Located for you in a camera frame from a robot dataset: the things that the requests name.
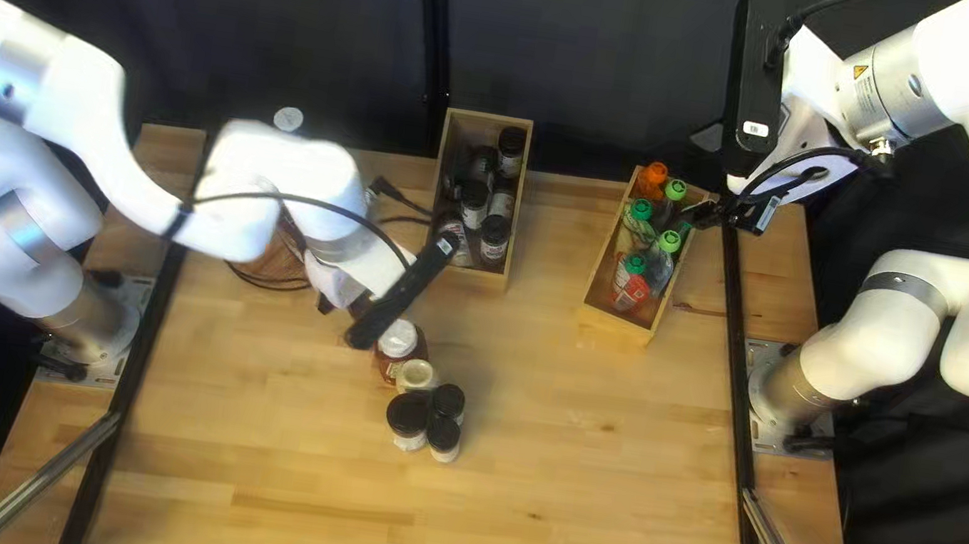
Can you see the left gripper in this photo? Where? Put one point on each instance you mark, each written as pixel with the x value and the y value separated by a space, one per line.
pixel 351 277

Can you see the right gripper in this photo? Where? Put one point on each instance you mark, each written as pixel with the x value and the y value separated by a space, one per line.
pixel 805 118

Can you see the blue-labelled bottle with white cap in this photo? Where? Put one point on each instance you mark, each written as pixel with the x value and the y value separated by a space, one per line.
pixel 288 119

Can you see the spice jar with black lid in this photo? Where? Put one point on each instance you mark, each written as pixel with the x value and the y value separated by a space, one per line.
pixel 474 200
pixel 512 141
pixel 495 234
pixel 503 197
pixel 448 400
pixel 444 435

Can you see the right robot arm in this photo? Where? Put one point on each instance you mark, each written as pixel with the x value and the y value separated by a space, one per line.
pixel 962 311

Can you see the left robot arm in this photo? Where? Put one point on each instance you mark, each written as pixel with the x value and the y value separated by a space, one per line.
pixel 43 106

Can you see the dark pouch with green cap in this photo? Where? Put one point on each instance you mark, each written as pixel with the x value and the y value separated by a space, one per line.
pixel 675 188
pixel 687 228

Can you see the pouch with orange cap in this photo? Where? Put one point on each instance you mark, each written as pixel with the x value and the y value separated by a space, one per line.
pixel 654 178

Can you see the red sauce bottle, white lid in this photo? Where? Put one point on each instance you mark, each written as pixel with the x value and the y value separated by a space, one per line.
pixel 397 337

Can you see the blue-grey pouch with green cap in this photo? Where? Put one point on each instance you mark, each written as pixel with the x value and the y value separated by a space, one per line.
pixel 669 243

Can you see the short jar with cream lid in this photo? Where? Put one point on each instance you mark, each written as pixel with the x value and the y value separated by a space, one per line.
pixel 416 376

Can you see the rectangular wooden box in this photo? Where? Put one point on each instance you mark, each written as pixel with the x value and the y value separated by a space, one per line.
pixel 484 277
pixel 619 324

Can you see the red white pouch, green cap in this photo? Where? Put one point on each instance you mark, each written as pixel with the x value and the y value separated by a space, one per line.
pixel 630 283

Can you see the large jar with black lid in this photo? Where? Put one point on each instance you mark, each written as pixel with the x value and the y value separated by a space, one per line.
pixel 408 413

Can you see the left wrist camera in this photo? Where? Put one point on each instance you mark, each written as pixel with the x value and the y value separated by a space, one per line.
pixel 401 293

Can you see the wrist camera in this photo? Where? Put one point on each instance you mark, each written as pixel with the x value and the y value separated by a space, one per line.
pixel 401 293
pixel 758 64

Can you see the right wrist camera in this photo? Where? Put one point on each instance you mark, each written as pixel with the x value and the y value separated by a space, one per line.
pixel 758 64

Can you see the black frame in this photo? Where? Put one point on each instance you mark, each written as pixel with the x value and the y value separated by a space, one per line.
pixel 432 37

